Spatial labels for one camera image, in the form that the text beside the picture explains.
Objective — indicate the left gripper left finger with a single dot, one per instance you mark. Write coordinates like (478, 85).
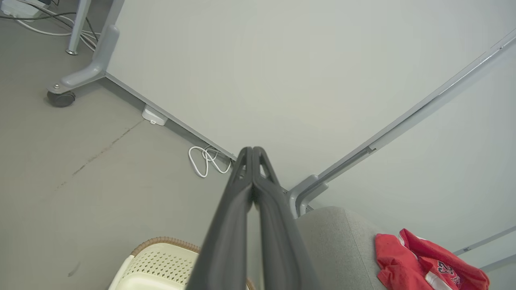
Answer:
(225, 233)

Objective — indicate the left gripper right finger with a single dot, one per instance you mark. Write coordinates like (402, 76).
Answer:
(282, 237)

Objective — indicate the red jersey with white trim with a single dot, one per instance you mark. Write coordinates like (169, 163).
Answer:
(423, 262)

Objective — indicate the cream perforated laundry basket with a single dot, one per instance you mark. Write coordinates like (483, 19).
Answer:
(161, 266)

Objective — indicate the grey curved partition leg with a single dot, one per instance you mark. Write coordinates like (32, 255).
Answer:
(300, 193)
(316, 191)

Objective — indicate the grey fabric sofa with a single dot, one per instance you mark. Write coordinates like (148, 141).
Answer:
(342, 249)

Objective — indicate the wide white partition panel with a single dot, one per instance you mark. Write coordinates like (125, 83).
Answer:
(282, 80)

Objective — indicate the narrow white partition panel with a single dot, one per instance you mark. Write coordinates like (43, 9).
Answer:
(443, 173)

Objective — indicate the black caster wheel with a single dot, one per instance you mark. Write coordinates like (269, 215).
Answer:
(61, 98)

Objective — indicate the grey partition leg with caster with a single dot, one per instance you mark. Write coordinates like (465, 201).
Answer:
(96, 60)

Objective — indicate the grey metal table leg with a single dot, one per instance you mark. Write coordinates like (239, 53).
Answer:
(78, 28)

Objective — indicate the white power adapter block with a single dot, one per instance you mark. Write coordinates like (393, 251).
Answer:
(18, 7)

